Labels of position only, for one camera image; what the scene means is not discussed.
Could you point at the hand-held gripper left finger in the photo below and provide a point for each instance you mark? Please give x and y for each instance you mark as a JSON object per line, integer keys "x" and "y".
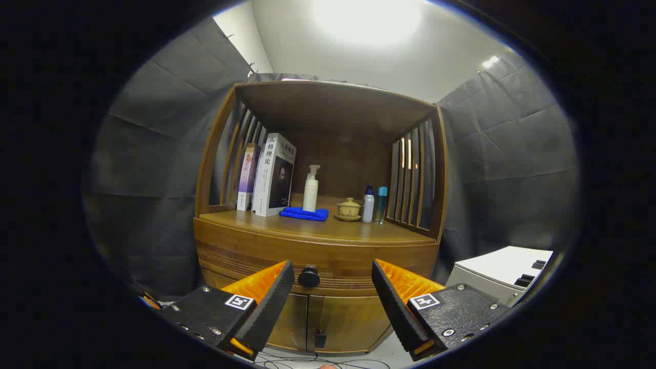
{"x": 269, "y": 307}

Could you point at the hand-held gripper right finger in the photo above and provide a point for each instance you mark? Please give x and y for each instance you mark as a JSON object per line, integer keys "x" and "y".
{"x": 394, "y": 307}

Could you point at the black drawer knob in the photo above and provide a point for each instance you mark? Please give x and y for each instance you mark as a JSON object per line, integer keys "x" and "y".
{"x": 309, "y": 277}

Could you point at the wooden drawer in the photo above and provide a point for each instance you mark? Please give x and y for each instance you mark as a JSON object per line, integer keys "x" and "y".
{"x": 338, "y": 256}

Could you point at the wooden countertop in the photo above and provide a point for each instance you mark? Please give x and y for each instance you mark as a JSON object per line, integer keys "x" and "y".
{"x": 333, "y": 230}

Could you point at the wooden cabinet with slatted sides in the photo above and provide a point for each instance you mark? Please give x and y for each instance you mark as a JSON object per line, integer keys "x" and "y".
{"x": 328, "y": 102}

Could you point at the blue folded cloth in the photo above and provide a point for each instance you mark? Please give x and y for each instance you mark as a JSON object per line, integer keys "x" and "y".
{"x": 305, "y": 214}

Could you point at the beige saucer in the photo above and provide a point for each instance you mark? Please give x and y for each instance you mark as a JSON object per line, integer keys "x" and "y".
{"x": 348, "y": 219}

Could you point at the white bottle with blue cap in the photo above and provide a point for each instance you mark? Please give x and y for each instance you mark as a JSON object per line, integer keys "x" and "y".
{"x": 368, "y": 207}

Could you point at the teal clear bottle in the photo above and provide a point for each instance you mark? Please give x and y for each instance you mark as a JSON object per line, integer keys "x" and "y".
{"x": 382, "y": 202}

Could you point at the beige lidded teacup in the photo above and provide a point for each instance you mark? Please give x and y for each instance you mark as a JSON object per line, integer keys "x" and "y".
{"x": 349, "y": 207}

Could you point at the orange and black clamp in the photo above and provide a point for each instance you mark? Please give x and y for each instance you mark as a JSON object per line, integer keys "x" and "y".
{"x": 147, "y": 300}

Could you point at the white pump bottle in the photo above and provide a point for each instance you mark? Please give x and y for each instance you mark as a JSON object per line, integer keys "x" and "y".
{"x": 310, "y": 192}

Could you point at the white portrait book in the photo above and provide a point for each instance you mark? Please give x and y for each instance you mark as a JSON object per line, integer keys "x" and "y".
{"x": 274, "y": 174}

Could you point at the purple book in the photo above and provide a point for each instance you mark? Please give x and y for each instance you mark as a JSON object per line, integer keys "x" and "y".
{"x": 248, "y": 174}

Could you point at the small ceiling lamp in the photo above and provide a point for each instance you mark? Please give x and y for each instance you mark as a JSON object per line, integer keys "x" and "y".
{"x": 490, "y": 62}

